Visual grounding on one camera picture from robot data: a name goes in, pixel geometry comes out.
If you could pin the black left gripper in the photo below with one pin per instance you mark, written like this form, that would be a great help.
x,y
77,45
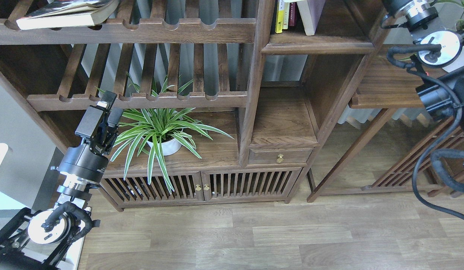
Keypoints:
x,y
98,130

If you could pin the small white purple book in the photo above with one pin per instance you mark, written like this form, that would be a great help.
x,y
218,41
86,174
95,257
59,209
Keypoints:
x,y
310,12

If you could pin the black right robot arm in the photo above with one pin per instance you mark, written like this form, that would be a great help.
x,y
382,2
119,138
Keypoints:
x,y
435,46

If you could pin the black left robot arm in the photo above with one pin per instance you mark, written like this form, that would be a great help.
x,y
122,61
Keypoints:
x,y
68,221

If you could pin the wooden side shelf unit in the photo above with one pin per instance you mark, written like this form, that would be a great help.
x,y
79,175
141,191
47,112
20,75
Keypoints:
x,y
390,90

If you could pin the spider plant in white pot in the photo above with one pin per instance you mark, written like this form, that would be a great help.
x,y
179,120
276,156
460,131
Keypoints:
x,y
148,131

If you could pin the tan paperback book top left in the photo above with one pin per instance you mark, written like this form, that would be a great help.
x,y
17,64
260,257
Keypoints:
x,y
65,13

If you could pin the dark wooden bookshelf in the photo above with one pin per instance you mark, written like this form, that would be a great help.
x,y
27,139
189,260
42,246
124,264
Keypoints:
x,y
273,93

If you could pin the brass drawer knob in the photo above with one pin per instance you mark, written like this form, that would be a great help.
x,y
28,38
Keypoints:
x,y
280,158

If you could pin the yellow book spine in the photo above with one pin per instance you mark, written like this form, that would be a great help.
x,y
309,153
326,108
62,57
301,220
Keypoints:
x,y
279,17

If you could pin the cream book spine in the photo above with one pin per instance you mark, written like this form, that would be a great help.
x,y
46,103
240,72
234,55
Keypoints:
x,y
285,23

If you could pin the red book spine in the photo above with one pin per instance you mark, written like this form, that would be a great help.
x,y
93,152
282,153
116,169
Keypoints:
x,y
293,15

